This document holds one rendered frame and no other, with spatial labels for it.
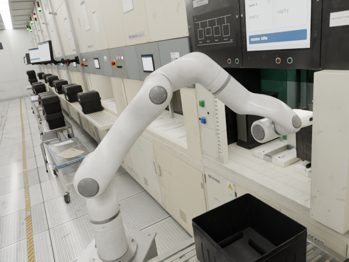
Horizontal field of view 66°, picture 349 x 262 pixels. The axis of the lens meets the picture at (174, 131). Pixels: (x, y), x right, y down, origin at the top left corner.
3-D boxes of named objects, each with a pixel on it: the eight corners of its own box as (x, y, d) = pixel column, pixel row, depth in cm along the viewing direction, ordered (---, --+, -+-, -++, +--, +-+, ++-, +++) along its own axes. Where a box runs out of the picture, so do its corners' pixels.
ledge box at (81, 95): (79, 111, 373) (75, 92, 365) (99, 107, 384) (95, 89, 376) (82, 115, 347) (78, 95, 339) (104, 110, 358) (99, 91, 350)
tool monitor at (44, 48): (42, 69, 389) (34, 43, 378) (77, 64, 411) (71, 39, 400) (44, 70, 354) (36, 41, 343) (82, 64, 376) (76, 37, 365)
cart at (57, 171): (52, 175, 377) (42, 143, 362) (88, 163, 402) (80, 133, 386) (66, 205, 297) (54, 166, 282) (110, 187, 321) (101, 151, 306)
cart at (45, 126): (44, 144, 521) (37, 120, 506) (72, 136, 543) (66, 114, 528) (49, 159, 441) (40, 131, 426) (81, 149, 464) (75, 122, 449)
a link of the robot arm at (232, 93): (245, 61, 85) (308, 117, 93) (217, 78, 99) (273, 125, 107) (235, 82, 82) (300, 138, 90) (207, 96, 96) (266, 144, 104)
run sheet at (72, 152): (54, 155, 320) (54, 154, 319) (72, 147, 337) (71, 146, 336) (68, 159, 300) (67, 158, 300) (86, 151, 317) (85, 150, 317)
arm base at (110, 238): (81, 267, 105) (69, 228, 100) (105, 234, 123) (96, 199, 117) (124, 273, 100) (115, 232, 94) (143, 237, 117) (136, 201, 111)
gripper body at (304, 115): (276, 128, 110) (294, 121, 115) (298, 133, 101) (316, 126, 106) (275, 110, 107) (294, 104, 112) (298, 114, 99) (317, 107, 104)
